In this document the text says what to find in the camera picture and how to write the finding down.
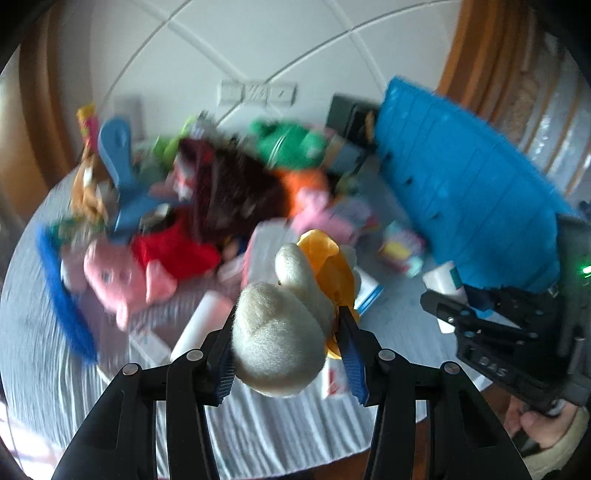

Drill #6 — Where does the person's right hand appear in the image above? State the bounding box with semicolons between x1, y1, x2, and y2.
504;396;579;449

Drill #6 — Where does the grey striped tablecloth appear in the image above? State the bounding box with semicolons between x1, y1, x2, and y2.
0;174;491;478

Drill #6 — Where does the brown bear plush toy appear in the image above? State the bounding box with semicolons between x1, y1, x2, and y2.
70;147;110;223

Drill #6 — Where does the white cylinder tube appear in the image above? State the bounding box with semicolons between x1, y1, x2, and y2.
170;291;235;361

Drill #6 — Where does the blue white medicine box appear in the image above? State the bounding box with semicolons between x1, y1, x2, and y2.
355;267;384;315

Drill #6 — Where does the orange plush toy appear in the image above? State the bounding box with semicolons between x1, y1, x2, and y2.
273;168;329;218

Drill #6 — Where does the white red flat box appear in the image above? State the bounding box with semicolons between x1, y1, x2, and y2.
321;357;351;399

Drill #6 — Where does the blue feather duster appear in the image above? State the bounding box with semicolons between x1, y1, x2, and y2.
36;226;98;364

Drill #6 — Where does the dark maroon knit hat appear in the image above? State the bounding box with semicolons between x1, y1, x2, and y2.
179;139;287;243

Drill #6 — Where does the colourful small snack pack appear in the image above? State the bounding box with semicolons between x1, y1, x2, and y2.
379;221;426;278

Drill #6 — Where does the blue plastic hanger toy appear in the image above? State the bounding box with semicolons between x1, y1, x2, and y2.
98;117;177;242

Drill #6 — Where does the pink tissue pack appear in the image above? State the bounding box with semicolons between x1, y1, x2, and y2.
242;218;298;288

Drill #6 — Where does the white plush duck toy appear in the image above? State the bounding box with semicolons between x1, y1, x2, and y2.
232;229;361;397

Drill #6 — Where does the pink pig plush toy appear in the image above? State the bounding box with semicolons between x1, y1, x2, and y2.
82;216;223;331

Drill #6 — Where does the blue plastic storage bin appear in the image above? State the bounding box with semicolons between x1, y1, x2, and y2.
375;77;573;293

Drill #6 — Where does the green frog plush toy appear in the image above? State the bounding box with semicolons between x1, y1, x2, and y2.
249;119;328;170

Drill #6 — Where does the white wall socket strip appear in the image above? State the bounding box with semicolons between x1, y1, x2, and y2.
217;80;297;107

